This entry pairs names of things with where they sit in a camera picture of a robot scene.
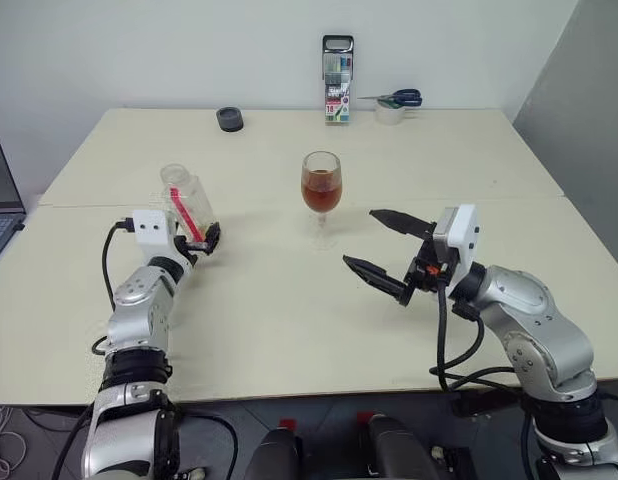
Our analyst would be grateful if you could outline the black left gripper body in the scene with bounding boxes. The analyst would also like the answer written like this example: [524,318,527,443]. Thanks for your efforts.
[172,233,200,269]

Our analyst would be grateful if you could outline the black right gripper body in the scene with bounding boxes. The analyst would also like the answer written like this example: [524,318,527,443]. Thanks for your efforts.
[403,227,450,297]

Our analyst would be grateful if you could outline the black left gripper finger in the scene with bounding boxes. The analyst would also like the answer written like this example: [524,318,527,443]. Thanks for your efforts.
[186,222,224,254]

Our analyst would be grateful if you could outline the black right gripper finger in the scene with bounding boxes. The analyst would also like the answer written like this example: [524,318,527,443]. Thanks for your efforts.
[368,208,438,243]
[342,254,416,307]

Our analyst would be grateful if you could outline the clear bottle with pink label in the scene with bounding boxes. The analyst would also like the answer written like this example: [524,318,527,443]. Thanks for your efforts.
[148,162,221,244]

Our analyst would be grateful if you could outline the clear wine glass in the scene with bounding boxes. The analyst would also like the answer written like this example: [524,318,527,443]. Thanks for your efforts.
[300,150,344,251]

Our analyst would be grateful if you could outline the white tape roll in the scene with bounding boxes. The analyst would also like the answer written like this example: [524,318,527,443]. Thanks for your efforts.
[373,98,405,126]

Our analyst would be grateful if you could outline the coloured marker pen pack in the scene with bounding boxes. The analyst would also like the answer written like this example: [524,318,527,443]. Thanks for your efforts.
[321,34,357,127]

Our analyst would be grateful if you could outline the dark rounded housing red tab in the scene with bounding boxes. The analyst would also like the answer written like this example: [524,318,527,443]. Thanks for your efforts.
[251,418,305,480]
[357,411,430,480]

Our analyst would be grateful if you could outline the dark grey laptop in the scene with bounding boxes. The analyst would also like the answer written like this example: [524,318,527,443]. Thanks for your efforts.
[0,124,28,269]

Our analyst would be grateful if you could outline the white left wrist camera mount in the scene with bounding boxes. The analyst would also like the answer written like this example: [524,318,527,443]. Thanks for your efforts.
[132,209,176,246]

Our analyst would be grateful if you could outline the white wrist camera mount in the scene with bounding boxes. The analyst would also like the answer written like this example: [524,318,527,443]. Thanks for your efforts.
[435,203,480,292]
[132,209,176,246]

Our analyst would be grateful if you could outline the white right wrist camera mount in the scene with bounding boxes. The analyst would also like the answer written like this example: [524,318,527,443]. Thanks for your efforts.
[435,203,480,292]

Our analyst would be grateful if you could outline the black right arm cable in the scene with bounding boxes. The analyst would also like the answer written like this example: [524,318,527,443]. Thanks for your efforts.
[428,277,523,394]

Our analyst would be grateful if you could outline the blue handled scissors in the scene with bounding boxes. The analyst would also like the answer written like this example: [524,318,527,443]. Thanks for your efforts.
[357,88,423,107]

